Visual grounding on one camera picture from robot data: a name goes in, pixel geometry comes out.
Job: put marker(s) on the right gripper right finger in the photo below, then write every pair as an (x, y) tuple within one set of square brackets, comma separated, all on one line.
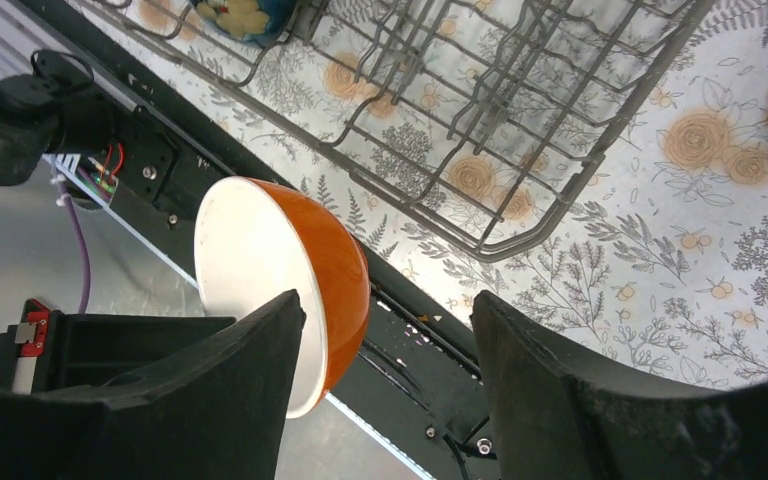
[(560, 410)]

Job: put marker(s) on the dark blue bowl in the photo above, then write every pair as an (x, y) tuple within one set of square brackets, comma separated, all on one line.
[(259, 23)]

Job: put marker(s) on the grey wire dish rack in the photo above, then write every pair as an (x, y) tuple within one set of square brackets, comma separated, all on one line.
[(482, 121)]

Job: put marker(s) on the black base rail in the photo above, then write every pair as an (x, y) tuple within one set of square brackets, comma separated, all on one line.
[(411, 376)]

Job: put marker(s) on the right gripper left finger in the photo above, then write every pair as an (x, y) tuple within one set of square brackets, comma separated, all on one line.
[(236, 435)]

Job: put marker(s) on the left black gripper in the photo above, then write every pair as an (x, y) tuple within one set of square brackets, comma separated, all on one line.
[(50, 350)]

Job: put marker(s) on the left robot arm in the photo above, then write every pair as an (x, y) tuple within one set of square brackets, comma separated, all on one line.
[(57, 108)]

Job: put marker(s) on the orange bowl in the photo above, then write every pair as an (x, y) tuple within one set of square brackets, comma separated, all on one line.
[(255, 239)]

